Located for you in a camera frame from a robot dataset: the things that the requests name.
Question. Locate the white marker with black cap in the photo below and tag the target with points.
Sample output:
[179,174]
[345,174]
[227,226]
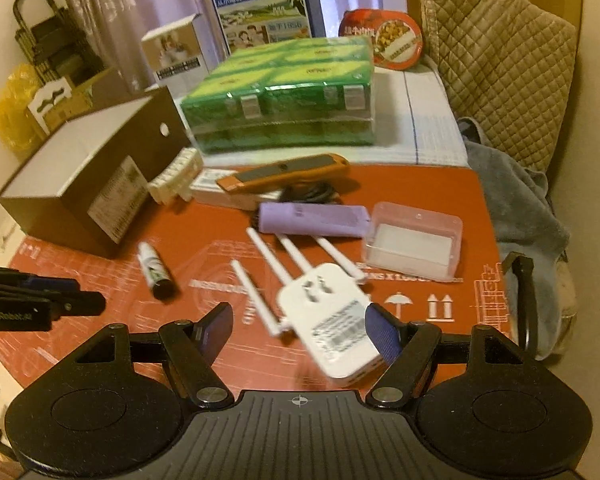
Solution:
[155,270]

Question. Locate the grey cloth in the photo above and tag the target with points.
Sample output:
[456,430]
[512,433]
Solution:
[520,200]

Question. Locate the brown cardboard box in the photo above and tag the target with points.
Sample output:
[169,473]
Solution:
[55,195]

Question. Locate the green pack of drink cartons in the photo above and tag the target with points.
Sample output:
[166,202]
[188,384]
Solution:
[280,90]

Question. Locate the white lined sheet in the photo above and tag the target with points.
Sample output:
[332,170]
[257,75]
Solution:
[430,120]

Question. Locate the yellow plastic bag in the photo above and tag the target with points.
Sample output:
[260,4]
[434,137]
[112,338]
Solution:
[12,105]

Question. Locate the beige quilted cloth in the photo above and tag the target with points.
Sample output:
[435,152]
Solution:
[500,70]

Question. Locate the dark wicker basket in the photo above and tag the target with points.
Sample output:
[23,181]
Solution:
[55,45]

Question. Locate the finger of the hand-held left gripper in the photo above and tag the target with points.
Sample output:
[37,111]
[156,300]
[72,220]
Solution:
[50,284]
[75,302]

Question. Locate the clear plastic box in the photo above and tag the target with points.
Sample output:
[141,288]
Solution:
[412,245]

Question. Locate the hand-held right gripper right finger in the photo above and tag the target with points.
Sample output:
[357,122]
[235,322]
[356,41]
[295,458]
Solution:
[381,335]

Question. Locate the red printed mat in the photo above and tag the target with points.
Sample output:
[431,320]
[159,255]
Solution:
[455,320]

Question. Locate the white flat box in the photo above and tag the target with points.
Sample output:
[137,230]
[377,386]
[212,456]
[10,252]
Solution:
[207,190]

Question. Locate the orange utility knife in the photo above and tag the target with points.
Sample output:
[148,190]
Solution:
[280,172]

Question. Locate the white wifi extender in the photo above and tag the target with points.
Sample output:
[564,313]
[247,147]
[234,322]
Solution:
[325,325]

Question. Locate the small white picture box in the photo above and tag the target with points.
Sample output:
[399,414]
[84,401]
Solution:
[175,50]

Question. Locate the white ribbed plastic piece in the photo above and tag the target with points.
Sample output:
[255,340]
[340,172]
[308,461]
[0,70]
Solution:
[172,177]

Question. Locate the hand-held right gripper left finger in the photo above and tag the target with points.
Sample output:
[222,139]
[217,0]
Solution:
[216,329]

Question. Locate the purple tube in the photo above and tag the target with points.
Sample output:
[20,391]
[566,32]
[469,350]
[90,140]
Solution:
[310,220]

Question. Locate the blue white milk carton box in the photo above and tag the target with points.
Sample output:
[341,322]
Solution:
[260,5]

